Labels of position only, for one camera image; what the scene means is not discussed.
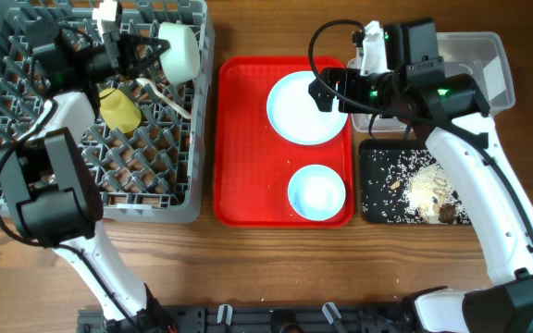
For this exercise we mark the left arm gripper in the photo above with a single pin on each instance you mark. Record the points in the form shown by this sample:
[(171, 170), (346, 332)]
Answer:
[(119, 47)]

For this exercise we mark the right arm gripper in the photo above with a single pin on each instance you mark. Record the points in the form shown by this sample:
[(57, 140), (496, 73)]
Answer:
[(349, 80)]

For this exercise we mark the green bowl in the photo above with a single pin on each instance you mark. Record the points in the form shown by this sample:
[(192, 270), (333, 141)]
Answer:
[(181, 61)]

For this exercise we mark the white plastic fork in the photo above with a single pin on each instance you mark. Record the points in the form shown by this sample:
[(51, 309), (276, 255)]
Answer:
[(143, 82)]

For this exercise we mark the yellow plastic cup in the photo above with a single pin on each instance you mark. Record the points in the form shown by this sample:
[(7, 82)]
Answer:
[(118, 111)]

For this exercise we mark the rice and meat leftovers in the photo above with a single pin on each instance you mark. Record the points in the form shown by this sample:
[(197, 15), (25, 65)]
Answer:
[(428, 189)]

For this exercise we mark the light blue plate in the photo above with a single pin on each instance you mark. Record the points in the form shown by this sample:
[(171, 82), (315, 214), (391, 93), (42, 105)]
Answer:
[(294, 115)]

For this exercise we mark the light blue bowl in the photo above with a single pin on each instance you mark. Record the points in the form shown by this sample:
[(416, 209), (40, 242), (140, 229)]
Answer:
[(316, 192)]

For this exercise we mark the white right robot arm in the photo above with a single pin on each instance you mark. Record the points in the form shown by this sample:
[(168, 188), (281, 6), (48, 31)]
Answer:
[(451, 116)]

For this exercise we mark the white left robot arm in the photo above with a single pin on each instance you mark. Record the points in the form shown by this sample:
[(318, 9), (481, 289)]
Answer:
[(50, 193)]

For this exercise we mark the grey dishwasher rack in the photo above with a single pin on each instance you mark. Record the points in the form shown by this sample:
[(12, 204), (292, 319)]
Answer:
[(153, 174)]

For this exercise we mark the black waste tray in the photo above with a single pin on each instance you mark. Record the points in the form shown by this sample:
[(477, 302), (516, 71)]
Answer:
[(377, 162)]

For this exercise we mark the clear plastic bin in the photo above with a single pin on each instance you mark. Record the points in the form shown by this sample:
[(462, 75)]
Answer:
[(478, 54)]

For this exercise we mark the red plastic tray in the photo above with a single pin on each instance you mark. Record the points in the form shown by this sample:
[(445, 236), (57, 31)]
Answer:
[(254, 164)]

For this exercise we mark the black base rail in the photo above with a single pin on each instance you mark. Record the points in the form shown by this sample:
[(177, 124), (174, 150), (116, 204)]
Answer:
[(368, 317)]

